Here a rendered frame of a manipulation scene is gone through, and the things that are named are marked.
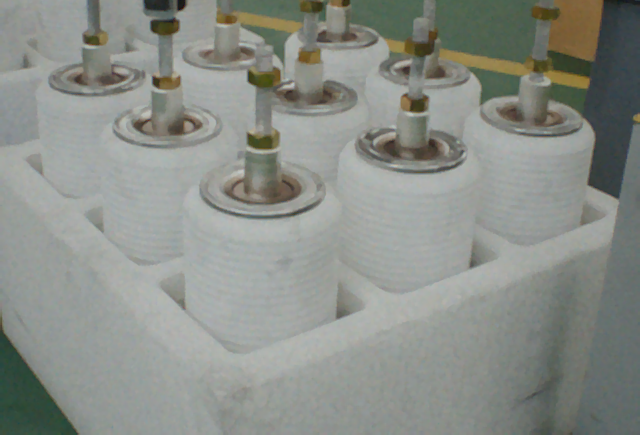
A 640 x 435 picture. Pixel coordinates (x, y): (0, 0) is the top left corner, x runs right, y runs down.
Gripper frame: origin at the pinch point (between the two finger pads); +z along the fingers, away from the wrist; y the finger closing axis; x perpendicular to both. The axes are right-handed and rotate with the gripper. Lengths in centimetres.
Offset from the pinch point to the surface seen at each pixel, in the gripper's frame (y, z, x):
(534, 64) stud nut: 8.8, 5.6, -24.2
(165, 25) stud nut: -0.7, 2.5, -0.2
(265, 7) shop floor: 126, 35, 27
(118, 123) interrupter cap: -1.1, 9.6, 3.3
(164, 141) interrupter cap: -3.3, 9.6, -0.9
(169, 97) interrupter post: -0.9, 7.4, -0.4
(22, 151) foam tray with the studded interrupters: 8.0, 17.0, 16.1
